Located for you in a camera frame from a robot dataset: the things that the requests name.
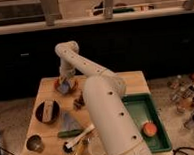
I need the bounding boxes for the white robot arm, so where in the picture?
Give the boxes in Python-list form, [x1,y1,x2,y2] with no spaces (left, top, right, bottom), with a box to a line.
[54,41,153,155]

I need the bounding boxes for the red bowl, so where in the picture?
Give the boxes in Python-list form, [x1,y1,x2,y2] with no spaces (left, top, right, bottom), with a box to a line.
[54,78,78,94]

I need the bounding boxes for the small dark brown object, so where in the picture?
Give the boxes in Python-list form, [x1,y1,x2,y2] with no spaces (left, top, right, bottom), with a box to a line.
[73,94,84,111]

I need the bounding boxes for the beige block on plate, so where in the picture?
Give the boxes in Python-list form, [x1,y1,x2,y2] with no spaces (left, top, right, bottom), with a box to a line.
[42,100,54,123]

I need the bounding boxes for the green cucumber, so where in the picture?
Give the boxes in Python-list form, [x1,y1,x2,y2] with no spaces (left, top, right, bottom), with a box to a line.
[57,129,83,139]

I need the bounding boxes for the wooden table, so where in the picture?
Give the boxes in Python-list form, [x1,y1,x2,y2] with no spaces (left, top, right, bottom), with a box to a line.
[21,71,173,155]

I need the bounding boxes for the small metal cup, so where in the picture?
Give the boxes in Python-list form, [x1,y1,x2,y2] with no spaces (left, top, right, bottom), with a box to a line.
[26,134,44,153]

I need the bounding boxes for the green plastic tray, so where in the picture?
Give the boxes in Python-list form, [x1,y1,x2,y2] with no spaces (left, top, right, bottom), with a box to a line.
[122,93,172,153]

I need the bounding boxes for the orange round fruit toy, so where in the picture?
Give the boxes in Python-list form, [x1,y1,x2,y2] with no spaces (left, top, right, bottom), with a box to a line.
[142,122,157,137]

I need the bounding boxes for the bottles and jars cluster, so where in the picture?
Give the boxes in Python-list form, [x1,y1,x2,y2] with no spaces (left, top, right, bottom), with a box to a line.
[167,73,194,130]

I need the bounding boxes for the wooden handled tool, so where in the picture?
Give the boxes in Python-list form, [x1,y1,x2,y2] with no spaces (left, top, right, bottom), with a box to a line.
[75,139,88,155]

